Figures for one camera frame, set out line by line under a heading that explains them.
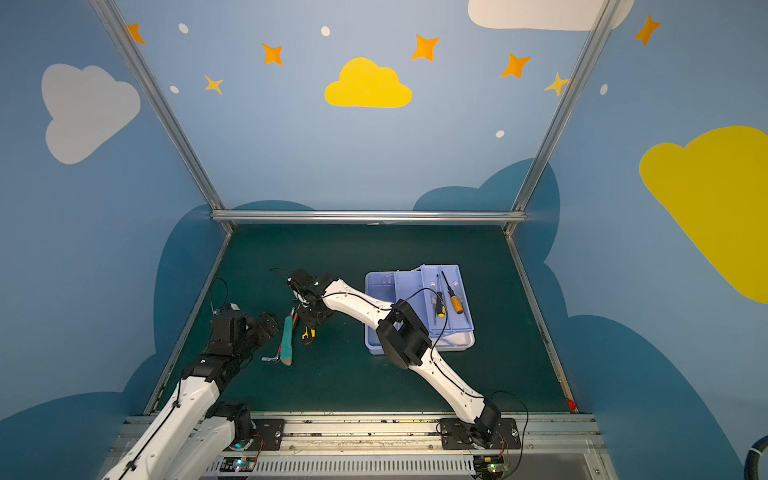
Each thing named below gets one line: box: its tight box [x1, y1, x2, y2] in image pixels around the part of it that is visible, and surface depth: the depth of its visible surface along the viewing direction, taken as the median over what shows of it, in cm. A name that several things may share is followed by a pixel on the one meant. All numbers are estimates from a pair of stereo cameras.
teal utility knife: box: [281, 315, 293, 367], surface depth 90 cm
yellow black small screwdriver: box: [436, 291, 447, 319], surface depth 87 cm
